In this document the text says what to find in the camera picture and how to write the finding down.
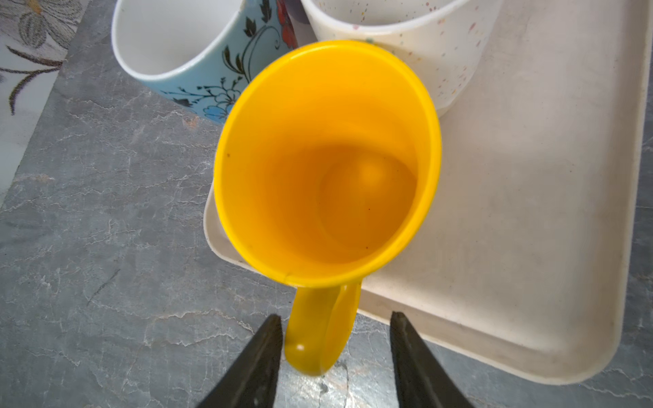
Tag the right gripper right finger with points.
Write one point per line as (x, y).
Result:
(420, 379)

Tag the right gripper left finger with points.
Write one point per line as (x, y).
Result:
(251, 381)

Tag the yellow mug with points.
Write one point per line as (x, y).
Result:
(325, 171)

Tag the speckled white mug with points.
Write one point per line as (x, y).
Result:
(441, 40)

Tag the blue patterned mug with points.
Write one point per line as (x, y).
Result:
(201, 55)

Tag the beige rectangular serving tray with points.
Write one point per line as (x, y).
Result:
(522, 262)

